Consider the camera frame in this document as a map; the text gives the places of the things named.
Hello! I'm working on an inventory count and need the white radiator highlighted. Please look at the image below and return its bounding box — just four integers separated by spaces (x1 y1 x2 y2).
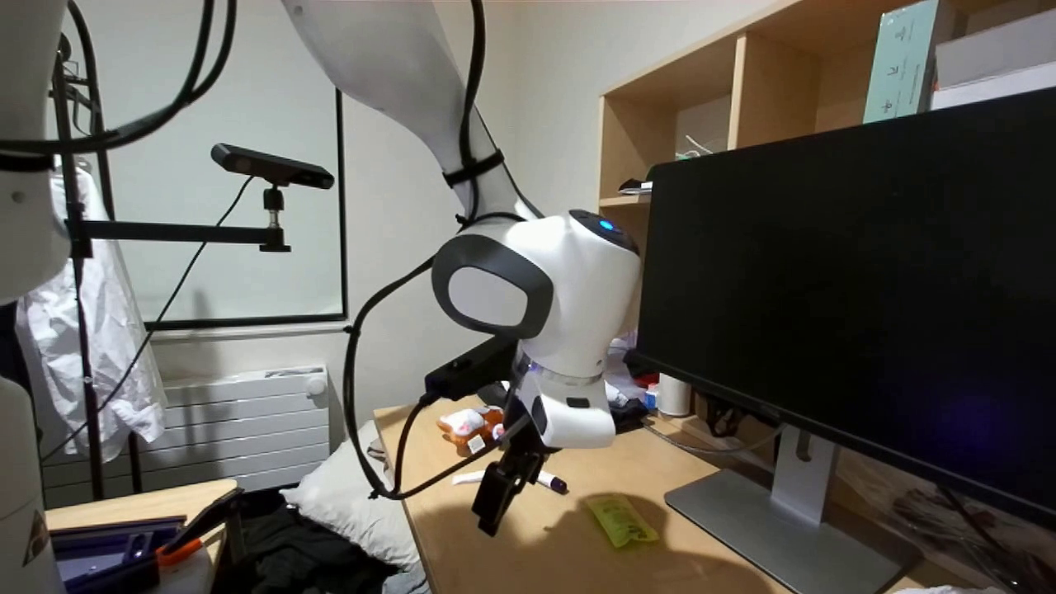
41 364 336 508

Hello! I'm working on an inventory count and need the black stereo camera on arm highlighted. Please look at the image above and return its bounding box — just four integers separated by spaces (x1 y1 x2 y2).
212 143 332 187

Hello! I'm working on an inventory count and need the purple tool tray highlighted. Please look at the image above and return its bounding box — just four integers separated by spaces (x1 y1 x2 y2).
54 515 186 594

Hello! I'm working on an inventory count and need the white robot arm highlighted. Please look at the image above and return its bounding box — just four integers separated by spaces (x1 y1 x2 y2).
281 0 641 531

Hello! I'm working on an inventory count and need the black computer monitor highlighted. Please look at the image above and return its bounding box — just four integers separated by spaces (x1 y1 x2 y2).
635 90 1056 594

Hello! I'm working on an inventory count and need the white tube green cap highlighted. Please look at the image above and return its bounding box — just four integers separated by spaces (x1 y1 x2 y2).
453 470 486 485

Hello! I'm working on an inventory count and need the yellow-green sachet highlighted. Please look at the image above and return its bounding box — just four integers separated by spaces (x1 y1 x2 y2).
585 494 656 551

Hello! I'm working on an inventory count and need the white tube dark cap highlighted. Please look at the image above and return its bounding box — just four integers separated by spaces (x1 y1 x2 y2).
539 471 568 494

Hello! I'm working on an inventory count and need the white pillow on floor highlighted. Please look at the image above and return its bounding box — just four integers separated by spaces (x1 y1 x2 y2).
285 422 418 569

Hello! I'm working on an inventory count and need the wooden shelf unit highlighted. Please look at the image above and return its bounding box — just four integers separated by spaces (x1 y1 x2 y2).
595 0 1056 367

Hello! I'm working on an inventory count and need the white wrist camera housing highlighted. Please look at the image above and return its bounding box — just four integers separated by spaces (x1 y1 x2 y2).
532 396 617 449

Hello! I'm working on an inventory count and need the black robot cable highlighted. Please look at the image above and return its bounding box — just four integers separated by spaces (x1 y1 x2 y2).
341 253 520 504

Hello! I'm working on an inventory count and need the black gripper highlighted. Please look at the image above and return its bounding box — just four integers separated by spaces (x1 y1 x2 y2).
472 378 552 535

